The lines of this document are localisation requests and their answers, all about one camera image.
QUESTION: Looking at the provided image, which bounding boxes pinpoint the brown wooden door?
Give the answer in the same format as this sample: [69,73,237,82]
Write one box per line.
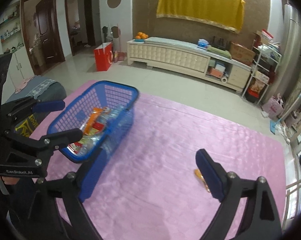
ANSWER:
[20,0,65,75]

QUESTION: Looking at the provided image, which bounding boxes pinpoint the blue tissue pack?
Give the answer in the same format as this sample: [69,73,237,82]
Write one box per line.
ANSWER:
[197,38,210,49]

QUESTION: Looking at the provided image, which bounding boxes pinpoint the blue plastic basket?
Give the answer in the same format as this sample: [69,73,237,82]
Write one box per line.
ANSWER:
[48,81,139,163]

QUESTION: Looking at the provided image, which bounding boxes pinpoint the green folded cloth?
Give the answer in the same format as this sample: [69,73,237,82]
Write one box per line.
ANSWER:
[207,45,232,59]

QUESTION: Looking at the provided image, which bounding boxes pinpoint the oranges on plate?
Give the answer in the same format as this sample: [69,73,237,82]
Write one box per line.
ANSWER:
[134,32,149,42]

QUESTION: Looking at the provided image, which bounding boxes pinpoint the grey printed cushion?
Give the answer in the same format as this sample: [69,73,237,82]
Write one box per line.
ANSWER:
[6,75,67,137]

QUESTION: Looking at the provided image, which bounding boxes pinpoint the yellow wall cloth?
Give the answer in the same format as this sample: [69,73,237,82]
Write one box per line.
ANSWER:
[156,0,245,33]

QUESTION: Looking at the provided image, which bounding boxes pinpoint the pink fluffy mat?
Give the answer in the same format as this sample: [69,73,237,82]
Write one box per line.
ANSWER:
[31,81,285,239]

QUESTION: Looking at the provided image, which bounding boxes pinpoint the orange sausage snack packet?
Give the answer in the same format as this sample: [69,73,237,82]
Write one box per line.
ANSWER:
[83,107,106,135]

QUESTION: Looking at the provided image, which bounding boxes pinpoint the blue clear snack bag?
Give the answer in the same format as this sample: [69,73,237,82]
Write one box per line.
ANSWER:
[98,105,126,127]

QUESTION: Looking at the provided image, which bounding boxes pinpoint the pink gift bag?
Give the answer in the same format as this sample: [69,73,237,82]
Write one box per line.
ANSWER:
[262,94,284,119]

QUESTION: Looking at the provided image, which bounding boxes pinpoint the red paper bag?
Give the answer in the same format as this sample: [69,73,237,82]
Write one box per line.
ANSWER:
[94,42,113,72]

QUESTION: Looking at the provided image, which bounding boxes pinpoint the red green-label snack bag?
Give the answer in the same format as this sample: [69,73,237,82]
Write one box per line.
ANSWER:
[68,122,105,155]

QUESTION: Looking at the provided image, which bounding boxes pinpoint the cream TV cabinet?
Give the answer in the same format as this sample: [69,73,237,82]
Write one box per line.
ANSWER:
[127,37,251,93]

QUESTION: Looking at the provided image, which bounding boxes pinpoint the white metal shelf rack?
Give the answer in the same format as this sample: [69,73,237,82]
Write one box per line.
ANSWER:
[242,29,282,105]

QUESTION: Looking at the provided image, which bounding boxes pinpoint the cardboard box on cabinet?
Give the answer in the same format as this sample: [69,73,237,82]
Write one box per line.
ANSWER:
[229,42,256,66]

